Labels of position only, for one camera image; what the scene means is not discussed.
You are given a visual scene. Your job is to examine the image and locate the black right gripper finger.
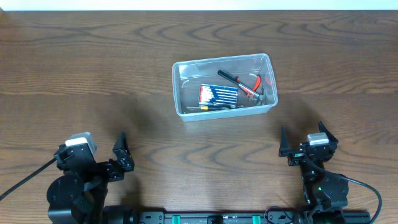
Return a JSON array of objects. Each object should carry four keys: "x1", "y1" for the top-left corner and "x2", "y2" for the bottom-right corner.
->
[
  {"x1": 279, "y1": 127, "x2": 291, "y2": 157},
  {"x1": 318, "y1": 121, "x2": 338, "y2": 144}
]

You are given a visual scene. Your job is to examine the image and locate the black yellow screwdriver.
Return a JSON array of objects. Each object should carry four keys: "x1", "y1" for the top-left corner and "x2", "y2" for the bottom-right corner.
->
[{"x1": 187, "y1": 105, "x2": 244, "y2": 111}]

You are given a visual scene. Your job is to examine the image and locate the red handled pliers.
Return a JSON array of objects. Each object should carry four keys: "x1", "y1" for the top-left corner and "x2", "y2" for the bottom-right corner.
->
[{"x1": 236, "y1": 75, "x2": 261, "y2": 98}]

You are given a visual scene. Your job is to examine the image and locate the small claw hammer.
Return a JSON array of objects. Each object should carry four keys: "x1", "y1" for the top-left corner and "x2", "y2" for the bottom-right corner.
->
[{"x1": 217, "y1": 70, "x2": 266, "y2": 106}]

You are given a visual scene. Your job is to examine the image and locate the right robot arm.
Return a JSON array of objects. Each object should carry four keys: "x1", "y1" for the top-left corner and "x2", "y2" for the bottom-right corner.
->
[{"x1": 279, "y1": 122, "x2": 349, "y2": 223}]

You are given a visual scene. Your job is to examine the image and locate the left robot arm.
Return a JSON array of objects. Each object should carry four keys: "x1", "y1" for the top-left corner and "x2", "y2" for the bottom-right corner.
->
[{"x1": 47, "y1": 132, "x2": 139, "y2": 224}]

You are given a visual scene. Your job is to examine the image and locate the clear plastic container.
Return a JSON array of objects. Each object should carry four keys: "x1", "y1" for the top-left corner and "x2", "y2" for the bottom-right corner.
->
[{"x1": 172, "y1": 53, "x2": 278, "y2": 121}]

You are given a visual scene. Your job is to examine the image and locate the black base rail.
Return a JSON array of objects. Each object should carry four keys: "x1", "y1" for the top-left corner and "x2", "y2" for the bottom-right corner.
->
[{"x1": 99, "y1": 205, "x2": 371, "y2": 224}]

